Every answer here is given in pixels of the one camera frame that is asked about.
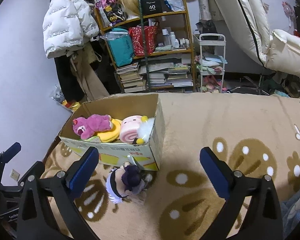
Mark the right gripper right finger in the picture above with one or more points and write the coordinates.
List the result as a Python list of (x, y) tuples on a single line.
[(263, 218)]

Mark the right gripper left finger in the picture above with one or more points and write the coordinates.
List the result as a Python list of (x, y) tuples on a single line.
[(64, 188)]

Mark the purple haired plush doll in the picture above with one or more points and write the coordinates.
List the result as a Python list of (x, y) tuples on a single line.
[(126, 181)]

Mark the green tissue pack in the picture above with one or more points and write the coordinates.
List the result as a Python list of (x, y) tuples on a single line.
[(94, 139)]

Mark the pink plush bear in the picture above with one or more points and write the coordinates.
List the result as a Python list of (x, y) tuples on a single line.
[(87, 127)]

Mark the white fluffy plush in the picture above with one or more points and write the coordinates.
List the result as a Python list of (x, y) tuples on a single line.
[(144, 130)]

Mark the blue fleece blanket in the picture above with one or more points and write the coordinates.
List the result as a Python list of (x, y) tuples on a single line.
[(290, 211)]

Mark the beige patterned fleece blanket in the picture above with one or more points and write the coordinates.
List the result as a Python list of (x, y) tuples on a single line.
[(254, 134)]

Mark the yellow plush toy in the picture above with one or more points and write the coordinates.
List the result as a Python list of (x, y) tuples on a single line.
[(113, 134)]

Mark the cardboard box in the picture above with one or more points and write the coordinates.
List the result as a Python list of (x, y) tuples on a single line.
[(115, 153)]

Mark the pink swiss roll plush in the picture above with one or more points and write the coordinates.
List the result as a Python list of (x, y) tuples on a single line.
[(129, 126)]

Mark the plastic bag with toys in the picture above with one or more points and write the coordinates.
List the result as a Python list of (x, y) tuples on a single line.
[(58, 96)]

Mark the stack of books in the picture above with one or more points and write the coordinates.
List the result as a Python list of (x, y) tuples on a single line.
[(130, 78)]

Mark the white rolling cart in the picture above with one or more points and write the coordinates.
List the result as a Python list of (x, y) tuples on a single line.
[(211, 61)]

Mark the cream cushion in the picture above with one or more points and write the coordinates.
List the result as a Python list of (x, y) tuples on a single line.
[(284, 53)]

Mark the teal bag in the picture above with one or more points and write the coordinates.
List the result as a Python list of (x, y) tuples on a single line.
[(120, 44)]

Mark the wooden bookshelf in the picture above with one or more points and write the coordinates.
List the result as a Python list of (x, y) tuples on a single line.
[(171, 66)]

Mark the white puffer jacket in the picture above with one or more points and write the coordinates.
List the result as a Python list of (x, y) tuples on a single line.
[(67, 26)]

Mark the red gift bag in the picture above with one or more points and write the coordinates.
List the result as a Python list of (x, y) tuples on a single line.
[(143, 37)]

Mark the blonde wig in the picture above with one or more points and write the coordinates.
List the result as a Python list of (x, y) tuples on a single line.
[(130, 8)]

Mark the black box number 40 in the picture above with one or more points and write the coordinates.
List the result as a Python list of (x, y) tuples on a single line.
[(150, 7)]

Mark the wall socket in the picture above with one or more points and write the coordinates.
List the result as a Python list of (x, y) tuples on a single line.
[(14, 175)]

